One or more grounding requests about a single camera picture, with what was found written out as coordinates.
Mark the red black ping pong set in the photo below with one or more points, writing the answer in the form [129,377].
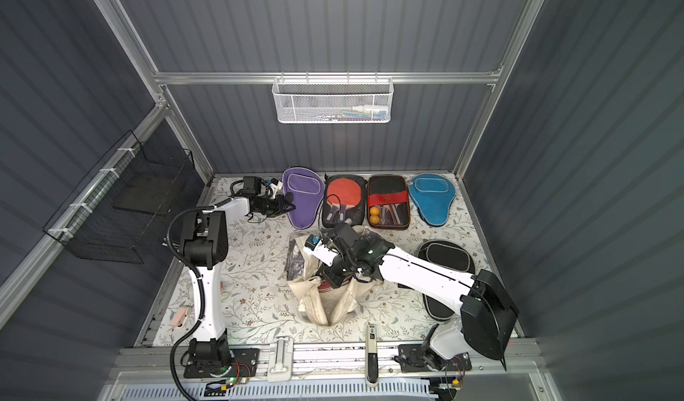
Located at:
[390,193]

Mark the white bracket on rail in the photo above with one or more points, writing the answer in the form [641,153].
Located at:
[280,361]

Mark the cream canvas tote bag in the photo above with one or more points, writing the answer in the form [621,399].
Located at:
[317,301]

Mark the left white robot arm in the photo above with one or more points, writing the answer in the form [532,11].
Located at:
[203,247]

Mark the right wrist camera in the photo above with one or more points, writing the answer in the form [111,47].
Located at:
[315,246]

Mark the blue paddle case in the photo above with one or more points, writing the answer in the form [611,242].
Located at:
[432,195]

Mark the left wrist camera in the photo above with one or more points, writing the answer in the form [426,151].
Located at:
[276,187]

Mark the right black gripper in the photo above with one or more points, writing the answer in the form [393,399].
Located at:
[337,271]

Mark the black wire side basket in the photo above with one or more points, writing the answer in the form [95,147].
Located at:
[122,214]

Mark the purple pouch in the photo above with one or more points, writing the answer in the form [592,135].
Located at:
[305,189]

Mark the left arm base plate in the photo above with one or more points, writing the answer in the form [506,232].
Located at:
[236,363]

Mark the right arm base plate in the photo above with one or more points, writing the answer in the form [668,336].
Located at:
[415,358]

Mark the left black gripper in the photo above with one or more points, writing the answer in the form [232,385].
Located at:
[275,204]

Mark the white wire wall basket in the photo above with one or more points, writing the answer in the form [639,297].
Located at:
[333,101]

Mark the maroon red paddle case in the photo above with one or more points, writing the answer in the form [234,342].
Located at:
[325,287]

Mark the red ping pong paddle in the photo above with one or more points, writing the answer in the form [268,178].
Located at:
[344,201]

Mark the white vented floor panel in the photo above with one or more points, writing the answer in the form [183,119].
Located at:
[348,389]

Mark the black white handheld device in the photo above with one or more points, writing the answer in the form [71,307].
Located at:
[371,356]

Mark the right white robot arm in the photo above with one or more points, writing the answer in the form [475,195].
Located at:
[484,313]

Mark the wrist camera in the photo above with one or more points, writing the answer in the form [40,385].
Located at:
[276,187]
[315,246]

